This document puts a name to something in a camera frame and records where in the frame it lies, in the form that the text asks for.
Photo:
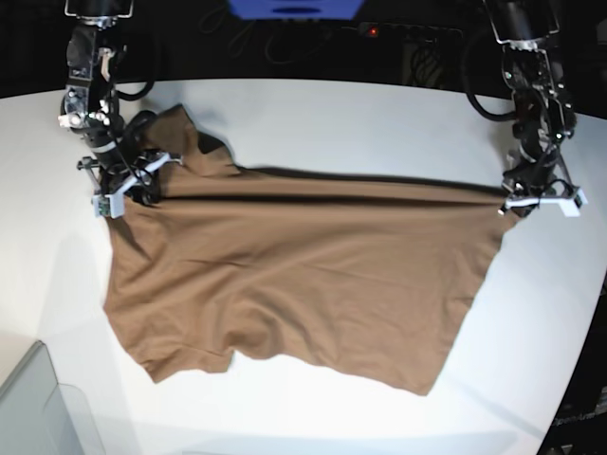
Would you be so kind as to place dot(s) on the black power strip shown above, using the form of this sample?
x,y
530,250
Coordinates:
x,y
408,32

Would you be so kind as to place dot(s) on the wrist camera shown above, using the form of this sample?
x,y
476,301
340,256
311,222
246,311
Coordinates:
x,y
108,205
572,203

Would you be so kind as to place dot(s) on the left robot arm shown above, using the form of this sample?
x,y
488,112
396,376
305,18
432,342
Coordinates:
x,y
543,116

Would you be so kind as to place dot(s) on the grey plastic tray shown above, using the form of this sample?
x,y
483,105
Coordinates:
x,y
40,415

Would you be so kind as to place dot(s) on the brown t-shirt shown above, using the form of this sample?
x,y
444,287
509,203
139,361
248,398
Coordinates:
x,y
368,277

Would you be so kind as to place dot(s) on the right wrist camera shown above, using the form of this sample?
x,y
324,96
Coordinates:
x,y
108,205

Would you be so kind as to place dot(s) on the blue bin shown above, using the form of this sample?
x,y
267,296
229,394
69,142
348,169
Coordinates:
x,y
295,9

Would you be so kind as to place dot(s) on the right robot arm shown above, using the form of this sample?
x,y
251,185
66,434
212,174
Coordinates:
x,y
91,103

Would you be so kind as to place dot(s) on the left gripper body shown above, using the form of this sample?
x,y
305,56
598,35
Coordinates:
x,y
527,191

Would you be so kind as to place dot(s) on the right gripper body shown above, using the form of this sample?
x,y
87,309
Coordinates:
x,y
121,174

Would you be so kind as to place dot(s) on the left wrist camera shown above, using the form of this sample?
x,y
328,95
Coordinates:
x,y
572,203

